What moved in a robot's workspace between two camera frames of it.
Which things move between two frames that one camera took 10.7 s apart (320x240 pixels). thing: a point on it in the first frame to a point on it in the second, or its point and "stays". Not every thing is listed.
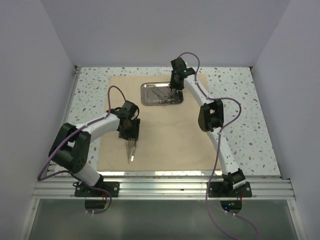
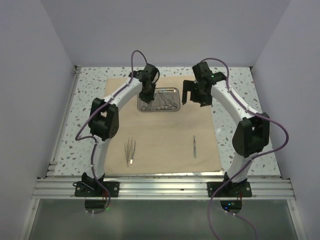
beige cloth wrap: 170,137 stays
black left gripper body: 131,130 to 147,95
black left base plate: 82,190 stays
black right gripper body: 173,84 to 197,95
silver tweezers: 177,95 to 195,153
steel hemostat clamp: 168,97 to 148,107
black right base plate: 225,189 stays
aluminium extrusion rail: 63,188 stays
